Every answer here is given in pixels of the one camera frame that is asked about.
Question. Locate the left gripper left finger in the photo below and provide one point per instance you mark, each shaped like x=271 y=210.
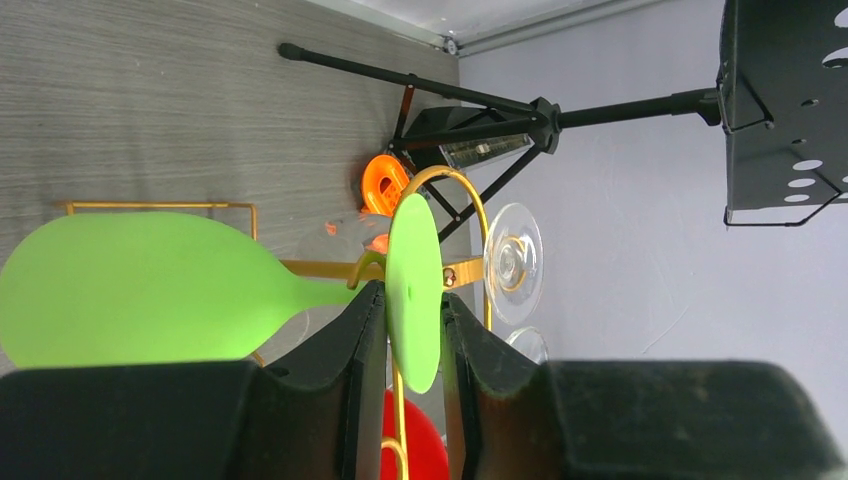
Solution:
x=315 y=413

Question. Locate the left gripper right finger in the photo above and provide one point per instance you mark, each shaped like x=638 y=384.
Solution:
x=510 y=418

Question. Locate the green wine glass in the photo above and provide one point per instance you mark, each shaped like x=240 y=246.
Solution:
x=100 y=289

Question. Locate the clear wine glass middle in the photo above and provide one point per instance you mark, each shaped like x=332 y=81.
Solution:
x=530 y=342

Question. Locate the red wine glass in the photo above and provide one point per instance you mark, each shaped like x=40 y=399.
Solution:
x=428 y=458

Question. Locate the orange toy track piece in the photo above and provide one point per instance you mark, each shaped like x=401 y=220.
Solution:
x=382 y=185

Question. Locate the black music stand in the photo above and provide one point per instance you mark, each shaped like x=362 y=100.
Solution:
x=780 y=97

